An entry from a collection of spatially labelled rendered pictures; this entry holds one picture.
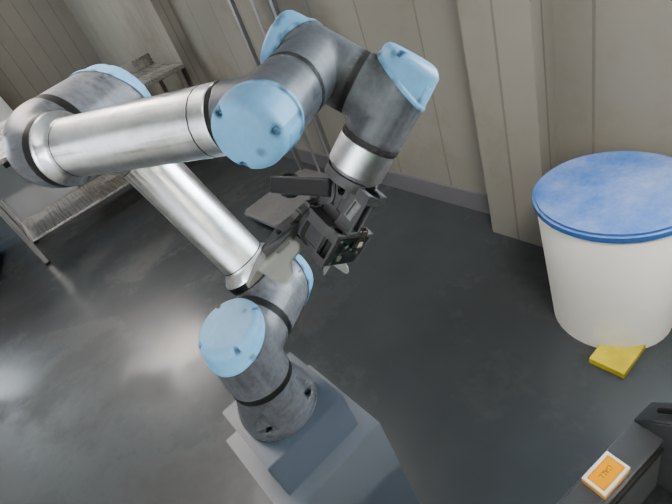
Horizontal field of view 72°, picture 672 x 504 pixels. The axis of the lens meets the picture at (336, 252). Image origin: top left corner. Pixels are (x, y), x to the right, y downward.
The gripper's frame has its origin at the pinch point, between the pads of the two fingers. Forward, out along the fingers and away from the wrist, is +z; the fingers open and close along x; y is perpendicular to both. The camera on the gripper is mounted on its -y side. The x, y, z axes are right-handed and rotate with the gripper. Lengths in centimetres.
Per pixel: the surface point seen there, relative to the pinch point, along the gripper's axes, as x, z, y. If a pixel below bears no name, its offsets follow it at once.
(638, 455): 20, -9, 47
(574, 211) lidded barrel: 116, -12, 3
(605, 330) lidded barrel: 139, 19, 33
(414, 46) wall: 155, -26, -112
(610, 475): 15.4, -6.2, 46.0
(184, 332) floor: 89, 157, -114
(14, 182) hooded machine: 86, 255, -410
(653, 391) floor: 137, 24, 56
